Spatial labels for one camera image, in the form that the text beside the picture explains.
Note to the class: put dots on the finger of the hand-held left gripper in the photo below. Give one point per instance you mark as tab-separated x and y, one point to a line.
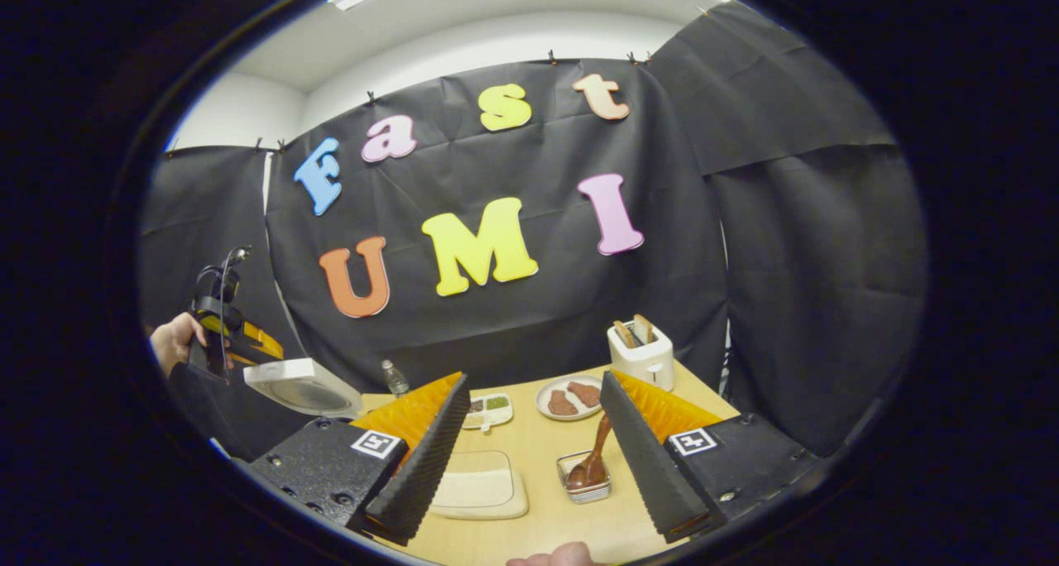
263	344

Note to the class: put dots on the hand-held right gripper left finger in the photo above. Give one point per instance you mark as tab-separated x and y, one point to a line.
422	475

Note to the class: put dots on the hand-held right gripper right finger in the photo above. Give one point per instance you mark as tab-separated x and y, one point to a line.
645	467

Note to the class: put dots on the white rice cooker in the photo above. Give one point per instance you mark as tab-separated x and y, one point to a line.
289	376

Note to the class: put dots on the white rice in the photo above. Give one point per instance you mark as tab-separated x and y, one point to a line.
476	490

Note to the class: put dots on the brown wooden spoon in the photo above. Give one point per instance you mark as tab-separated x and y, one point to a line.
587	475

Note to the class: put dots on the clear rice container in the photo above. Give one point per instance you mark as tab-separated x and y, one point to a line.
496	458

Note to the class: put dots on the brown meat piece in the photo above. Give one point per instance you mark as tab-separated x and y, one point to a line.
584	394
563	403

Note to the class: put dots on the white divided grain dish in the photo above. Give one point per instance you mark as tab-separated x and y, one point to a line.
492	409

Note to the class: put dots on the clear plastic water bottle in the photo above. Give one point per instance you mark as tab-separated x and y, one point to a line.
395	380

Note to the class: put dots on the cream toaster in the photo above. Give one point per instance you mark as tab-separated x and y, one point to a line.
645	363

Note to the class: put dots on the white round plate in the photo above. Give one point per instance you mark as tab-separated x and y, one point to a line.
556	382

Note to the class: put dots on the toast slice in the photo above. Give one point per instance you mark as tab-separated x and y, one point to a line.
624	334
644	329

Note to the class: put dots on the row of black clips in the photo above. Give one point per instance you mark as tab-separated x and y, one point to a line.
553	57

